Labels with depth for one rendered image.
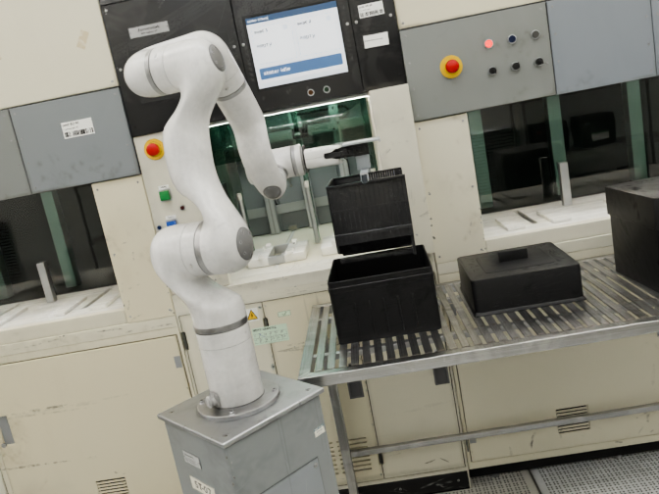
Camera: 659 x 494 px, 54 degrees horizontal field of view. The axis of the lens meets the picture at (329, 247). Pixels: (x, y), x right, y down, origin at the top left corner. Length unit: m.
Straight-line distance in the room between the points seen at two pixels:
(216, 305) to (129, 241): 0.86
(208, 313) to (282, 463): 0.37
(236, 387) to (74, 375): 1.07
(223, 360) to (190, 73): 0.61
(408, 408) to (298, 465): 0.85
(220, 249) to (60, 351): 1.18
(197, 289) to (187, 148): 0.30
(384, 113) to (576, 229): 0.72
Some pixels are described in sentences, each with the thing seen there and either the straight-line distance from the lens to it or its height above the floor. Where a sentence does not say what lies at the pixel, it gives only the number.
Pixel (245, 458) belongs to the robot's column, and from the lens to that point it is 1.43.
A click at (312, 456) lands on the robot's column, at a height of 0.62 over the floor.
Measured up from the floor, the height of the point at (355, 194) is 1.14.
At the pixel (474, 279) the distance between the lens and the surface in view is 1.77.
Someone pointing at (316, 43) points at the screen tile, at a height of 1.57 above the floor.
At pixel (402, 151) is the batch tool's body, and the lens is 2.03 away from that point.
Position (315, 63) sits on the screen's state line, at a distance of 2.08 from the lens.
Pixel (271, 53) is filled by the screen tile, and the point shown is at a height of 1.57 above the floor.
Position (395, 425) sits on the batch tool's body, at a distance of 2.33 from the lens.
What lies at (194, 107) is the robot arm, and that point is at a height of 1.42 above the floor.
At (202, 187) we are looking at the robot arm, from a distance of 1.39.
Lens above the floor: 1.36
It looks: 11 degrees down
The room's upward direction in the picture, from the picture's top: 11 degrees counter-clockwise
